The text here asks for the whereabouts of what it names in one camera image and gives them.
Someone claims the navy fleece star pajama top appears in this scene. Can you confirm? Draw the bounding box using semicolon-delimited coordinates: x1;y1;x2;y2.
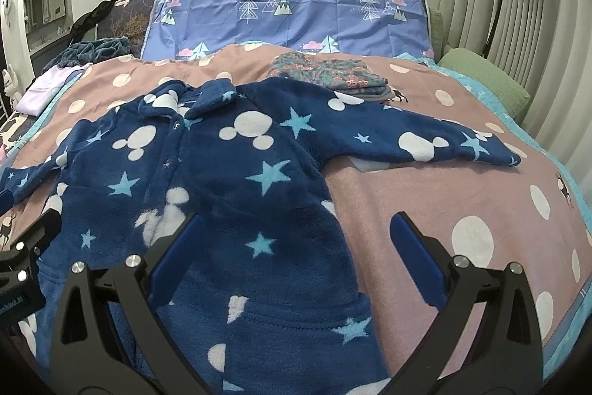
1;77;520;394

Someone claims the pink polka dot bedspread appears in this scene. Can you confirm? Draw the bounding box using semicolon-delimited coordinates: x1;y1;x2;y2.
3;44;591;374

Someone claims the lavender folded cloth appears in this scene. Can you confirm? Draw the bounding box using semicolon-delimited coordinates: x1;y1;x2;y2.
14;63;89;116

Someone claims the white bear figurine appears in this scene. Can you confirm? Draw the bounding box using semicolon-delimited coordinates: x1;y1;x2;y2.
2;65;22;110

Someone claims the teal crumpled blanket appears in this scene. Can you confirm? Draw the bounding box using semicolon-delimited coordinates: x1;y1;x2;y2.
41;36;132;73

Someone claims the grey folded garment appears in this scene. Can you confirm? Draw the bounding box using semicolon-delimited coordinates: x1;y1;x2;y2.
341;85;395;102

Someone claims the green pillow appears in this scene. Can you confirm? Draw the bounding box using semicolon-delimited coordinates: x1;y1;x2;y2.
438;48;531;118

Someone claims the black garment on headboard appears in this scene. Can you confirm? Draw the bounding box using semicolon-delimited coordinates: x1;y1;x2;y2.
68;0;120;45

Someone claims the dark patterned pillow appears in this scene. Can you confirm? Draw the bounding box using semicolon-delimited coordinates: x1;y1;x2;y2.
95;0;155;58

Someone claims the floral folded garment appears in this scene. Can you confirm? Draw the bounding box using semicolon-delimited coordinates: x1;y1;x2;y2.
269;51;387;95

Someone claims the beige pleated curtain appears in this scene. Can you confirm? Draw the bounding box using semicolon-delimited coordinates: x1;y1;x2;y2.
440;0;591;194

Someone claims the blue tree print pillow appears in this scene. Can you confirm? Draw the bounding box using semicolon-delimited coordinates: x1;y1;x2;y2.
141;0;434;61

